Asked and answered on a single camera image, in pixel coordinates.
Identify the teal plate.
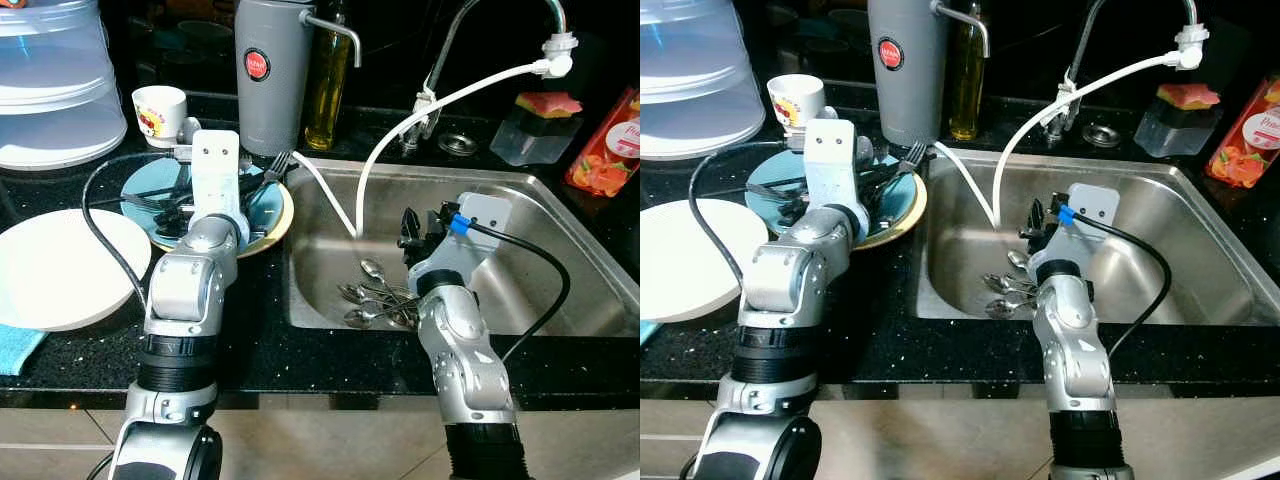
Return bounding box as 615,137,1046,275
120,150,296,259
745,140,929,251

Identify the clear plastic sponge holder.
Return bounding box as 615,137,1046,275
1133,92,1223,158
490,100,581,166

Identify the metal fork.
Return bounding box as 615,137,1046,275
260,148,298,191
897,140,933,181

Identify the olive oil bottle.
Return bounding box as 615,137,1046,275
945,0,986,141
305,0,353,151

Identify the stainless steel sink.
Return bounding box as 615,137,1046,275
912,148,1280,323
283,155,641,331

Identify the chrome faucet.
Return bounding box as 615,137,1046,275
1040,0,1201,141
405,0,571,156

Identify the pink yellow sponge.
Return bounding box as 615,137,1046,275
1157,83,1223,111
515,90,584,119

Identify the peach dish soap bottle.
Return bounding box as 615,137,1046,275
563,85,641,198
1205,75,1280,189

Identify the black plastic fork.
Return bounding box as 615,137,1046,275
748,175,816,226
125,185,201,236

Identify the white printed cup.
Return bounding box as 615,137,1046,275
767,73,826,136
132,85,189,149

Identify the clear stacked plastic container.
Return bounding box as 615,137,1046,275
0,0,129,171
640,0,766,161

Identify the white flexible hose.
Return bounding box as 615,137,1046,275
290,30,581,241
930,25,1211,226

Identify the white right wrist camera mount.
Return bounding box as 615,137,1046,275
412,192,513,296
1028,183,1121,281

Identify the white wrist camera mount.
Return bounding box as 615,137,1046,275
1028,183,1121,281
190,130,244,226
805,118,861,216
412,192,513,296

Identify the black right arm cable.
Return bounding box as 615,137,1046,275
450,215,571,363
1060,205,1173,356

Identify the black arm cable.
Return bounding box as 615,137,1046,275
688,140,811,301
1060,205,1173,356
82,155,196,311
450,215,571,363

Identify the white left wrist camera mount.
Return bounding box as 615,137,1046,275
805,118,861,216
190,130,244,226

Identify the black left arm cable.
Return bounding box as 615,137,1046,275
82,155,196,311
688,140,811,301

